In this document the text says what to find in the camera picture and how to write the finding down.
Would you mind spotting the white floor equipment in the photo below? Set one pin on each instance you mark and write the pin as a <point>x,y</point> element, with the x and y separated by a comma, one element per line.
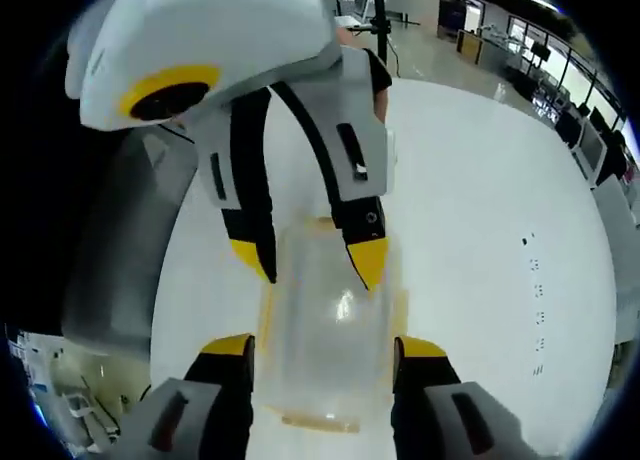
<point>45,360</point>

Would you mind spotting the black monitor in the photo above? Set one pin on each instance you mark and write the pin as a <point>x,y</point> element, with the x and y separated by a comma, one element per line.
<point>540,51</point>

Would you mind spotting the clear box with yellow buckles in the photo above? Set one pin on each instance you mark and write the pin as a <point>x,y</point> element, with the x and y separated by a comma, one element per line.
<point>325,340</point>

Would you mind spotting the wooden cabinet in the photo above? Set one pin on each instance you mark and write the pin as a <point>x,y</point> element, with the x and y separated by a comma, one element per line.
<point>470,45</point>

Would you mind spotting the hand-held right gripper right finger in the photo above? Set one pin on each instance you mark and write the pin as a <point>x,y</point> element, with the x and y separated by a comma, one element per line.
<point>440,420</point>

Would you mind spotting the black tripod stand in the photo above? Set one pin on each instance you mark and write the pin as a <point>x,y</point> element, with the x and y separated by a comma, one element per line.
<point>381,20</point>

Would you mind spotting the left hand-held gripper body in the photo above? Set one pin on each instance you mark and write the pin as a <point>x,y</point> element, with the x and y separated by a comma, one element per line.
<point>200,30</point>

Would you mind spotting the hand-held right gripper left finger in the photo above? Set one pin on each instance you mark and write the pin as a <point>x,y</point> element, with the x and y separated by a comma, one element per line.
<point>200,420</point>

